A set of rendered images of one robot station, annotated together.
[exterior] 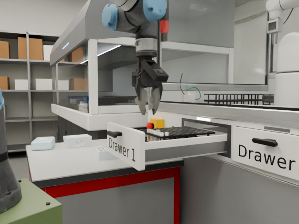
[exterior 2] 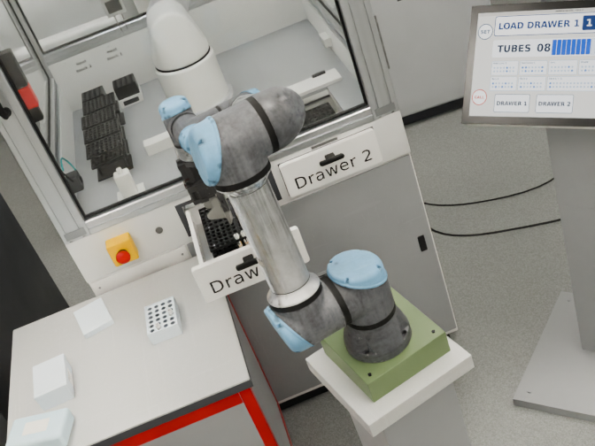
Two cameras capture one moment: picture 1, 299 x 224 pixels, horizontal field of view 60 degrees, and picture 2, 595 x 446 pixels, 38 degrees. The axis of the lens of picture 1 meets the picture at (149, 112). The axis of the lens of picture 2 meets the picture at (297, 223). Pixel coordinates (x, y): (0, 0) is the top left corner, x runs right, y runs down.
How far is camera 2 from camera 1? 202 cm
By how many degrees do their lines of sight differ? 67
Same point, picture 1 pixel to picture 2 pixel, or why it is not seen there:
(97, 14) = not seen: outside the picture
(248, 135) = (302, 165)
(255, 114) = (297, 142)
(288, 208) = (357, 196)
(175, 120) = (160, 217)
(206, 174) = not seen: hidden behind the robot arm
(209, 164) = not seen: hidden behind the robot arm
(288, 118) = (330, 128)
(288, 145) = (345, 149)
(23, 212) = (399, 303)
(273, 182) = (337, 186)
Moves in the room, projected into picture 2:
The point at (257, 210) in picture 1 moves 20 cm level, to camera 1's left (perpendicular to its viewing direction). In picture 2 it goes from (331, 219) to (318, 263)
